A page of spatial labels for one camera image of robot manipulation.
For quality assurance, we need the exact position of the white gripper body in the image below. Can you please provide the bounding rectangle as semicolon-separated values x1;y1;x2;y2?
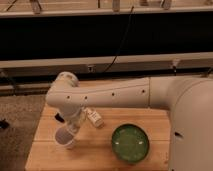
63;108;86;136

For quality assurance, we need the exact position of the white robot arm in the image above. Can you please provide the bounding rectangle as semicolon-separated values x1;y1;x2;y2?
46;72;213;171

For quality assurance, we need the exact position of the white sponge block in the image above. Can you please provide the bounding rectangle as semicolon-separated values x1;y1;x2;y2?
85;108;104;128

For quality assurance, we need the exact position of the white ceramic cup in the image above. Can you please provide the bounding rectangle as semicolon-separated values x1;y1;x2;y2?
55;127;75;149

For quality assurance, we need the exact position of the green round bowl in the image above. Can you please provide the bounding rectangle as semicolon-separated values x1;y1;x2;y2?
111;124;150;164

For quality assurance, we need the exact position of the black hanging cable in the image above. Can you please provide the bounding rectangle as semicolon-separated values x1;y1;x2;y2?
101;4;136;74

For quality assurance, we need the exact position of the long metal rail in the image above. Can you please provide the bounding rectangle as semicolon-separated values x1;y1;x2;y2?
0;52;213;77

